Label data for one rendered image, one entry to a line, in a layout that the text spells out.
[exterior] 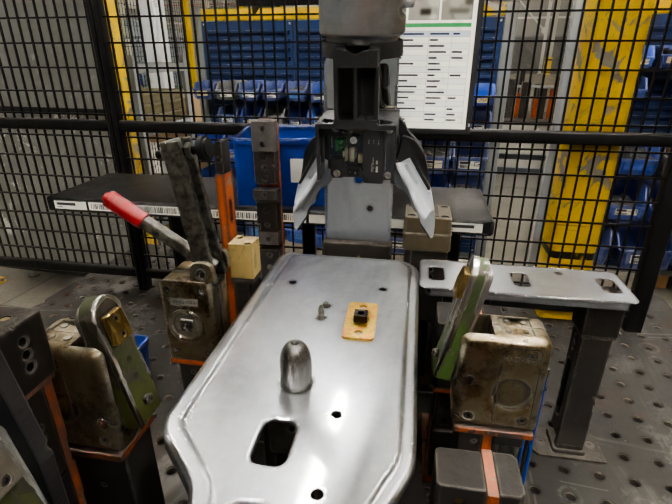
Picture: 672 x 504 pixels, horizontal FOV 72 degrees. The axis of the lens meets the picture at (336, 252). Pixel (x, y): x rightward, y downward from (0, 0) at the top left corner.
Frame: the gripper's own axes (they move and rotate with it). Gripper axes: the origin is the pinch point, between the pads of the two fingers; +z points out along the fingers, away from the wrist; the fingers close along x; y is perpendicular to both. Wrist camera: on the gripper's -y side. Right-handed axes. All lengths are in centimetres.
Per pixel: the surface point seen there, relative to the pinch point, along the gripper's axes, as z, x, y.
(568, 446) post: 41, 33, -9
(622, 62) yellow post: -11, 44, -60
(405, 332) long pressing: 11.6, 5.5, 2.8
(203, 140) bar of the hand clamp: -9.8, -17.8, -0.5
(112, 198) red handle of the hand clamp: -2.7, -30.1, 0.4
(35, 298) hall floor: 128, -206, -142
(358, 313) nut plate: 10.9, -0.4, 0.8
